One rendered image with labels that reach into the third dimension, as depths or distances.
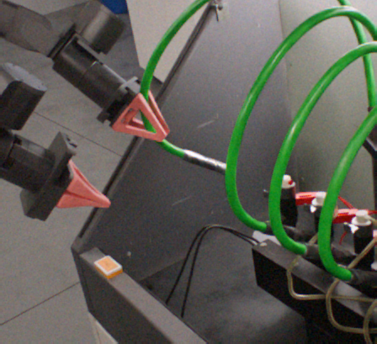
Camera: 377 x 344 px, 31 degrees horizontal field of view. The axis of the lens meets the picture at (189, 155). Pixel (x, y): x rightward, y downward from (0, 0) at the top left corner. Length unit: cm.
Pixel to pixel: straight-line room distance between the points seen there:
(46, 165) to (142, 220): 52
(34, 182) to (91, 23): 32
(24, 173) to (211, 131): 60
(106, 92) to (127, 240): 38
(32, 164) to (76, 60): 27
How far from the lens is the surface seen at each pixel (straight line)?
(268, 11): 139
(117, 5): 722
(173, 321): 108
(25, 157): 83
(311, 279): 107
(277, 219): 85
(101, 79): 105
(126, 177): 128
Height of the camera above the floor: 162
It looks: 26 degrees down
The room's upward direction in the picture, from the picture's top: 10 degrees counter-clockwise
